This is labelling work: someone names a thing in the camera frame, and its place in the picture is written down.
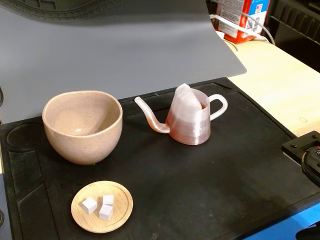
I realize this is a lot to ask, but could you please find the small white cube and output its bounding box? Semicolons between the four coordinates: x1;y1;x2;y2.
98;204;114;222
102;194;115;207
79;196;98;215

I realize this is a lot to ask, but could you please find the red and white carton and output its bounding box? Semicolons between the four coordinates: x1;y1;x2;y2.
215;0;272;45

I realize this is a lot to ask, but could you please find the translucent pink printed kettle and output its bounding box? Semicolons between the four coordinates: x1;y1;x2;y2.
134;83;229;146

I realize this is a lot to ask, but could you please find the white flat strap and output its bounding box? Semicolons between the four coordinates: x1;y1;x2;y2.
209;14;270;42

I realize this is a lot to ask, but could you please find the dark grey gridded mat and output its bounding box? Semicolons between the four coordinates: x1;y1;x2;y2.
0;0;131;25

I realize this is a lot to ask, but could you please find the blue tape strip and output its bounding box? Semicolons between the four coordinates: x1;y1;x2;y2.
246;206;320;240

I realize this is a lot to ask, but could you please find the plain grey sheet mat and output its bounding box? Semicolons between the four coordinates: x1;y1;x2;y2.
0;0;248;125

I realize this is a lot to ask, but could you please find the round wooden coaster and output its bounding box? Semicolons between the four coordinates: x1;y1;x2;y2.
70;180;134;234

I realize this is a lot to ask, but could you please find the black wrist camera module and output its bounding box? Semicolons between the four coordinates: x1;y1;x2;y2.
281;130;320;167

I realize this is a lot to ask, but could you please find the black plastic crate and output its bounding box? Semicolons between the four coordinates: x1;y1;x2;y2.
262;0;320;73

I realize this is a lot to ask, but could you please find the beige speckled ceramic cup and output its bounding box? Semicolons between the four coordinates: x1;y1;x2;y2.
41;90;124;166

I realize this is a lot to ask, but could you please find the grey round cable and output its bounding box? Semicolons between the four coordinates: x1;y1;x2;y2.
239;9;276;46

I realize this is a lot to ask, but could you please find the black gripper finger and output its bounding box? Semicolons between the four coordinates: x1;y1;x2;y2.
296;223;320;240

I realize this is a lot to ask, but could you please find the black silicone work mat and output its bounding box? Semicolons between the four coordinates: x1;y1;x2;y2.
0;76;320;240

